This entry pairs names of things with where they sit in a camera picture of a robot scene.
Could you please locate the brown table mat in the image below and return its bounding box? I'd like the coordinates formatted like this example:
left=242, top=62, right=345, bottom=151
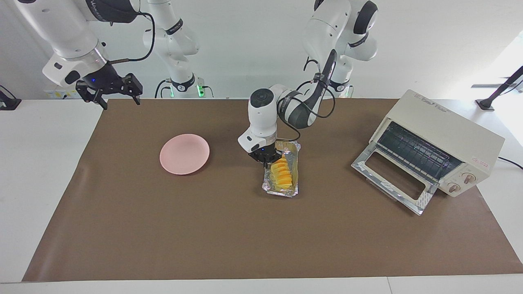
left=22, top=98, right=523, bottom=282

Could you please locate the small black stand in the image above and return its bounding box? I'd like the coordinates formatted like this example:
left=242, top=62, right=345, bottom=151
left=0, top=85, right=22, bottom=111

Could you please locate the aluminium foil tray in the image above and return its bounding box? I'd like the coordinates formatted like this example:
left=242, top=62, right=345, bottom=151
left=262, top=140, right=302, bottom=198

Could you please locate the metal oven wire rack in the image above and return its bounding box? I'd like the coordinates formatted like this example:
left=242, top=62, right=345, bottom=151
left=376, top=122, right=463, bottom=181

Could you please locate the pink round plate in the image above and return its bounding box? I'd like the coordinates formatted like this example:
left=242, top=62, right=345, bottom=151
left=159, top=134, right=210, bottom=176

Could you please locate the black oven power cord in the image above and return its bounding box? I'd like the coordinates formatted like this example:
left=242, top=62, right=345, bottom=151
left=498, top=157, right=523, bottom=170

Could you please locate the glass metal oven door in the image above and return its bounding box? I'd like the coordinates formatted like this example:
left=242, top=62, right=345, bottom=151
left=351, top=143, right=440, bottom=216

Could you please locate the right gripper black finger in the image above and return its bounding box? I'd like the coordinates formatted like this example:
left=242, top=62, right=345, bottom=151
left=122, top=73, right=143, bottom=106
left=76, top=81, right=109, bottom=111

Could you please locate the white wall outlet box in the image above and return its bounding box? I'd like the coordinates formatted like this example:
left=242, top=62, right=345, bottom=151
left=44, top=84, right=82, bottom=100

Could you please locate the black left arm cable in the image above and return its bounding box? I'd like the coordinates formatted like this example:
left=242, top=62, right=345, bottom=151
left=278, top=58, right=336, bottom=143

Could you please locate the black slanted stand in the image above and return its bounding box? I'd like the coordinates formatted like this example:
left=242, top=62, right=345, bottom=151
left=476, top=65, right=523, bottom=111

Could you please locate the yellow sliced bread loaf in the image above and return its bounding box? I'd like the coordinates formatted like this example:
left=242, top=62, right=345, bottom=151
left=270, top=157, right=294, bottom=191

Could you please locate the cream toaster oven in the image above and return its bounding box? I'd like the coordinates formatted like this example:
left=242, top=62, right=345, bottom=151
left=370, top=89, right=506, bottom=198

